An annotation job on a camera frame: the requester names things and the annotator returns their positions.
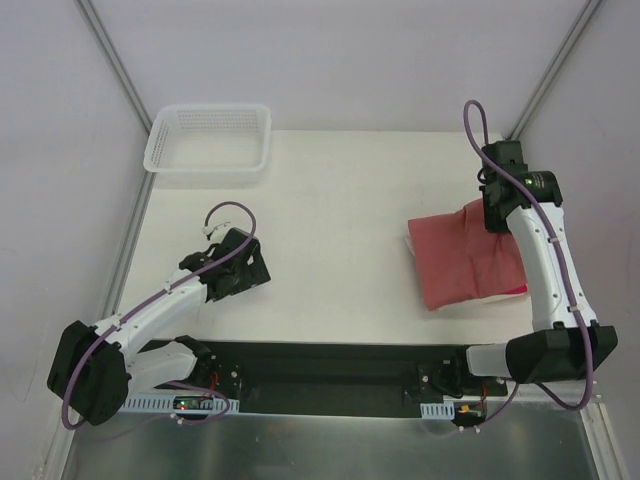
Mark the salmon pink polo shirt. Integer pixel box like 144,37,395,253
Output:
408,199,528,311

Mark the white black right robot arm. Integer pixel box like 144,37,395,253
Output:
450,172,618,395

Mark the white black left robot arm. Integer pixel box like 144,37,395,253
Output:
47,229,271,430

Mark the folded magenta t shirt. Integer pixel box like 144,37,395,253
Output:
503,284,528,295

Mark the white perforated plastic basket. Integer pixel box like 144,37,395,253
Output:
143,104,272,181

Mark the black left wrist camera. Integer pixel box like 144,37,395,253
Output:
211,227,260,260

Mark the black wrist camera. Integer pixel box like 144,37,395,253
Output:
481,140,528,175
211,227,260,260

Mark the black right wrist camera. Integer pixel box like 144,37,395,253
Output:
481,140,528,175

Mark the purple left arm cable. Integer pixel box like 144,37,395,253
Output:
62,201,259,431

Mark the right aluminium corner post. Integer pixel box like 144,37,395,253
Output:
503,0,606,140

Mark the aluminium corner post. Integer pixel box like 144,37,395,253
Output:
74,0,152,135
503,0,606,140

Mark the left white slotted cable duct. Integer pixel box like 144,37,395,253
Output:
119,393,239,415

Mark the white slotted cable duct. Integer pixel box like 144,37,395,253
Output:
420,400,455,421
119,393,239,415

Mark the aluminium front frame rail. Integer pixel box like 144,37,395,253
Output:
62,352,601,401

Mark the right white slotted cable duct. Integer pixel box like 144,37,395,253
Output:
420,400,455,421

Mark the left aluminium corner post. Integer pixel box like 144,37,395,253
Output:
74,0,152,135

